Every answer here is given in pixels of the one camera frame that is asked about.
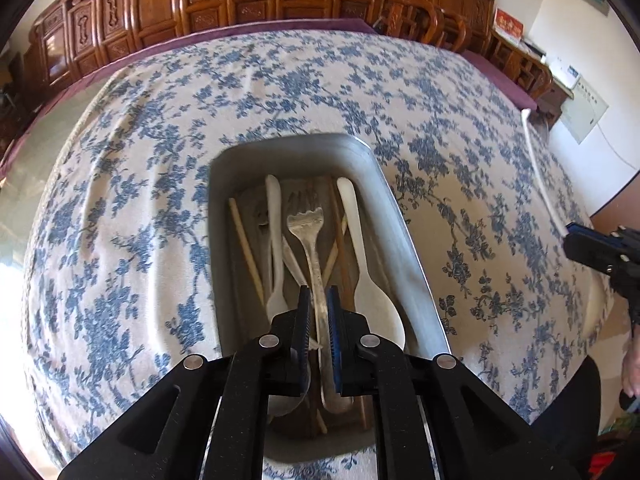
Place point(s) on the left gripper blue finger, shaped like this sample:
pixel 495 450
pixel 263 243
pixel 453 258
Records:
pixel 590 248

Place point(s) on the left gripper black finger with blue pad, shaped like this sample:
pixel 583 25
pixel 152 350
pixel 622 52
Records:
pixel 433 418
pixel 204 419

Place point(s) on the light bamboo chopstick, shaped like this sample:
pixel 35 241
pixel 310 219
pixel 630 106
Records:
pixel 246 250
pixel 334 252

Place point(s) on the metal fork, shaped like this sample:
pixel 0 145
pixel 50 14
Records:
pixel 305 224

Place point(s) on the metal smiley handle spoon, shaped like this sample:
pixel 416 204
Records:
pixel 290 393

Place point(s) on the person's right hand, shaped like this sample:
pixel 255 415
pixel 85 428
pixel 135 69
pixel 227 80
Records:
pixel 631 368

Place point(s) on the wooden side table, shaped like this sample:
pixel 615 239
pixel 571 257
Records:
pixel 550 103

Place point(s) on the blue floral tablecloth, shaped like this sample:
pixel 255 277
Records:
pixel 119 283

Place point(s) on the white router box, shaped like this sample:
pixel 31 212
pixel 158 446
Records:
pixel 563 72

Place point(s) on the purple armchair cushion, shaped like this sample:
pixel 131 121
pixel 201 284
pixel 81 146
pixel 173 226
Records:
pixel 509 88

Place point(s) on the red card on side table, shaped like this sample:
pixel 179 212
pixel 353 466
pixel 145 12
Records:
pixel 508 27

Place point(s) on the grey metal tray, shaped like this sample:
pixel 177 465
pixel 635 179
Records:
pixel 307 168

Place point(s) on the carved wooden armchair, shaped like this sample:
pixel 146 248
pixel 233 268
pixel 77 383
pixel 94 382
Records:
pixel 469 26

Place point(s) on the long carved wooden sofa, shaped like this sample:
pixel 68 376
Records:
pixel 71 39

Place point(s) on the white lower wall panel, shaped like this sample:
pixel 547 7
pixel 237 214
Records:
pixel 582 112

